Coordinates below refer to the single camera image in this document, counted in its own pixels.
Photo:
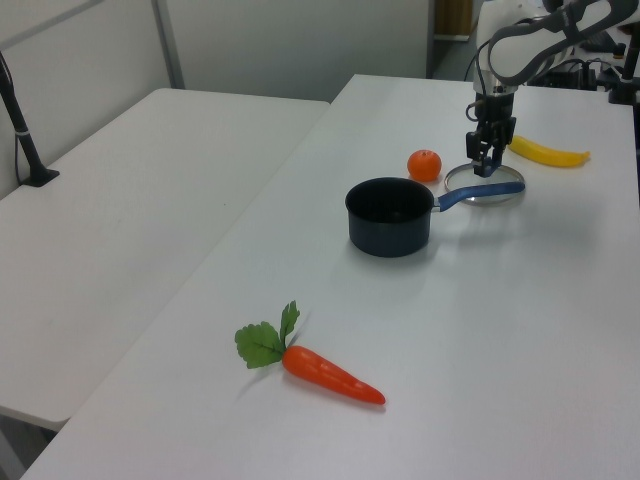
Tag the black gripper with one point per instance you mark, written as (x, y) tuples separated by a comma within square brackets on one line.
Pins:
[(495, 107)]

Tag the glass lid with blue knob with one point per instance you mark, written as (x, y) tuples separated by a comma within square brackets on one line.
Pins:
[(506, 175)]

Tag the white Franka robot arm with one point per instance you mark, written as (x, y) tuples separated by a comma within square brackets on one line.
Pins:
[(506, 60)]

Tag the yellow toy banana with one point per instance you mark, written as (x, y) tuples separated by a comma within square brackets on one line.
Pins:
[(545, 154)]

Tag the orange toy tangerine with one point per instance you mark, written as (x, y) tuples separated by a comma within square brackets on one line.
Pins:
[(425, 166)]

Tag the black electronics box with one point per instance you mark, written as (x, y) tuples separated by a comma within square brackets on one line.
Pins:
[(567, 75)]

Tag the brown wooden board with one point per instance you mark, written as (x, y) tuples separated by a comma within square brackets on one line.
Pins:
[(452, 17)]

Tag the black clamp stand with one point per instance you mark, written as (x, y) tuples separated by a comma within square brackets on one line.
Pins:
[(622, 92)]

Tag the dark blue saucepan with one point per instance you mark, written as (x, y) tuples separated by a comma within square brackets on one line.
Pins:
[(387, 235)]

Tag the toy carrot with green leaves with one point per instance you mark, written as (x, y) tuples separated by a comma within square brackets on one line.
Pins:
[(325, 372)]

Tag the white side table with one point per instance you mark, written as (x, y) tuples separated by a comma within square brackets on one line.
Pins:
[(125, 225)]

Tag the grey partition post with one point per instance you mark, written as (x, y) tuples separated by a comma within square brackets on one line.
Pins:
[(169, 45)]

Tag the black camera stand pole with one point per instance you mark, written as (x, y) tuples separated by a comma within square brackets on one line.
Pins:
[(30, 150)]

